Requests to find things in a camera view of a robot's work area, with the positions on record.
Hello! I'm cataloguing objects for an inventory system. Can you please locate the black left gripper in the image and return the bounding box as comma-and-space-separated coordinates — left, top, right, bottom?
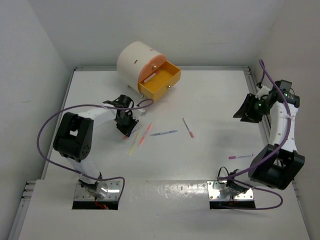
115, 111, 139, 137

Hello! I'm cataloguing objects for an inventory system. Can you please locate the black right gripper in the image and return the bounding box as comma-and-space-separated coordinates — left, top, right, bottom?
233, 93, 271, 124

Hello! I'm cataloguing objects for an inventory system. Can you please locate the orange thin pen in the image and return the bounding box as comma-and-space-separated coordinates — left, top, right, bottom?
138, 123, 152, 147

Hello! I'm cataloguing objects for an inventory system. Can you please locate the yellow thin pen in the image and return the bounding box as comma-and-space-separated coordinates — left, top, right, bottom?
127, 130, 141, 157

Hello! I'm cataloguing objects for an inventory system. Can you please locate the blue ballpoint pen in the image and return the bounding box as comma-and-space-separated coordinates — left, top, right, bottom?
150, 130, 178, 137

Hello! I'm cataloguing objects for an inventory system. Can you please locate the salmon cap white marker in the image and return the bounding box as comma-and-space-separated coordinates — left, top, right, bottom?
182, 117, 194, 138

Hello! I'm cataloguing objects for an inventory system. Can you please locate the pink marker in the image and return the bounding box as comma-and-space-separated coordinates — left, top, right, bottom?
142, 71, 158, 83

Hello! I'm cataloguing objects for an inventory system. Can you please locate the white round drawer cabinet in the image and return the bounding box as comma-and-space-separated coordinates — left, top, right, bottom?
116, 41, 181, 102

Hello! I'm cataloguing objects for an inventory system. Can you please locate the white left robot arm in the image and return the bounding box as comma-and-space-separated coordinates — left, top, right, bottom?
53, 94, 145, 198

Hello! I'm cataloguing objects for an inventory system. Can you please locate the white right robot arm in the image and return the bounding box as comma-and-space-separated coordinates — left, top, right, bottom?
226, 80, 305, 193

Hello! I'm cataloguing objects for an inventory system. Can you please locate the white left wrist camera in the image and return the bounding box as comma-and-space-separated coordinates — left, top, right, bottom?
132, 108, 146, 120

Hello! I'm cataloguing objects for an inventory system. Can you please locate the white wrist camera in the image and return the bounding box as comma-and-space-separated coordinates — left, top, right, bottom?
255, 85, 271, 99
132, 108, 146, 120

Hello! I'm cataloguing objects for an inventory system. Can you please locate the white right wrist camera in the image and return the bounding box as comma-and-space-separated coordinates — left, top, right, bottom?
255, 85, 271, 99

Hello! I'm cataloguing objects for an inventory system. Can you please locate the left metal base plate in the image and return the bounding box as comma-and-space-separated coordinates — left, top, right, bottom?
74, 180, 121, 201

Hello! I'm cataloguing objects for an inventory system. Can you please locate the metal base plate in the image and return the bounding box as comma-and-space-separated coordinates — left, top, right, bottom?
74, 180, 121, 201
207, 180, 254, 202

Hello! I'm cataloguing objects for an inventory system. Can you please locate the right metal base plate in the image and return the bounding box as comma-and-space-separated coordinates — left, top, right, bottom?
207, 180, 254, 202

